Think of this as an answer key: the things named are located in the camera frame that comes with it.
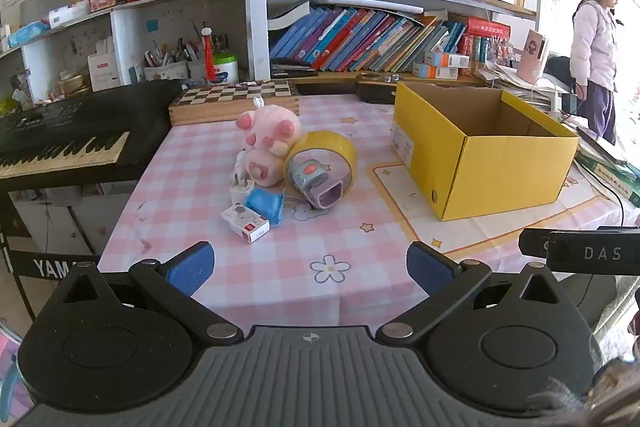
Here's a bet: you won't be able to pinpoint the black flat case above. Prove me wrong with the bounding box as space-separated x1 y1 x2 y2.
271 63 321 78

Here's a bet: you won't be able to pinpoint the white jar with green lid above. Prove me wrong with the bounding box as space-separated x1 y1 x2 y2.
212 54 240 84

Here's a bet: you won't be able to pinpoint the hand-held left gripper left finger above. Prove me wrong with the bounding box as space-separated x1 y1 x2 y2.
47 241 244 344

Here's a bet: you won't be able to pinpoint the small white staples box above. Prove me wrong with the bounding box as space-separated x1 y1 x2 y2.
220 203 271 244

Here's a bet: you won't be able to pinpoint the black piano keyboard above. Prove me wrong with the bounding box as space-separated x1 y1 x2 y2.
0 79 183 180

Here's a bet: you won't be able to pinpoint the white pen holder with pens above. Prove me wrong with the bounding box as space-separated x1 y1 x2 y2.
144 38 190 82

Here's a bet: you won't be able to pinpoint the black bag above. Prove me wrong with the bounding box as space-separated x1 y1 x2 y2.
542 56 576 82

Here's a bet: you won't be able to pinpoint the yellow cardboard box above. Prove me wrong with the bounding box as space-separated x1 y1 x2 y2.
391 82 581 222

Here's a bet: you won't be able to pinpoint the pink cylinder device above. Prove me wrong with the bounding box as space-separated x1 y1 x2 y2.
516 29 551 90

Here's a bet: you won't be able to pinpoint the red bottle with white cap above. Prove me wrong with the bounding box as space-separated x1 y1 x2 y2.
200 26 215 82

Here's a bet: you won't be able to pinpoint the grey furry cloth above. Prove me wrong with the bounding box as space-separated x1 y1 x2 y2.
525 354 640 427

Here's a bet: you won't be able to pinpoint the thick dark cover book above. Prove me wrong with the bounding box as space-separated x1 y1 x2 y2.
267 0 312 31

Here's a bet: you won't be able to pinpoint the white charger plug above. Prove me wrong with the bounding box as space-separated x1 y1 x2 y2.
229 174 253 209

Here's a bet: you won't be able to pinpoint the pink plush pig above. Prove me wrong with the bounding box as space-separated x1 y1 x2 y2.
234 97 302 188

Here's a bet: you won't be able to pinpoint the grey toy car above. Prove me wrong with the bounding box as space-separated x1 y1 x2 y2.
286 158 349 211

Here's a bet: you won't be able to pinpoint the black keyboard stand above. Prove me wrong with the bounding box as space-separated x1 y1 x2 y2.
0 192 108 288

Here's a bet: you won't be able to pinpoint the blue soft packet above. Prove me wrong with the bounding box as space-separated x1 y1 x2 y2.
245 188 286 228

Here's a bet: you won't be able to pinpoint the bundle of colourful lollipops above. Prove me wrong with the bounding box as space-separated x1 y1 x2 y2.
487 34 518 68

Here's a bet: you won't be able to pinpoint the white tissue pack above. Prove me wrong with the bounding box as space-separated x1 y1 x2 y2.
48 1 92 29

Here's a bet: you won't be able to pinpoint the wooden chessboard box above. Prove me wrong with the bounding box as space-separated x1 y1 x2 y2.
168 80 301 128

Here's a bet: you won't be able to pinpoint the blue wet wipes pack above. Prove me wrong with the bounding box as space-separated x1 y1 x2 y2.
7 21 52 48

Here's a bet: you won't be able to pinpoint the yellow tape roll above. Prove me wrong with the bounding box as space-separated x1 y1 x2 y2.
283 132 357 200

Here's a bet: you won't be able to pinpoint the orange blue white carton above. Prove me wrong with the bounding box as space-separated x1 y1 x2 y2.
425 52 471 68
412 63 458 80

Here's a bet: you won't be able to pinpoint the green cover books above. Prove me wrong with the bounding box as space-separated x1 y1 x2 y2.
572 139 640 208

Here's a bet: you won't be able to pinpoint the pile of papers and notebooks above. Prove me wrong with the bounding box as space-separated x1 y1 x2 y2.
475 64 576 115

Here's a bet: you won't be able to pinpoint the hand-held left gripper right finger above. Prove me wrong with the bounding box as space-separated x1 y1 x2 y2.
375 241 581 344

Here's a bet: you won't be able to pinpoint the row of leaning colourful books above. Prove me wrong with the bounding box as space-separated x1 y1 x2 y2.
268 4 468 72

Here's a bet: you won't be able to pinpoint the thick red book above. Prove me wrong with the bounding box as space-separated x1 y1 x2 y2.
466 18 512 38

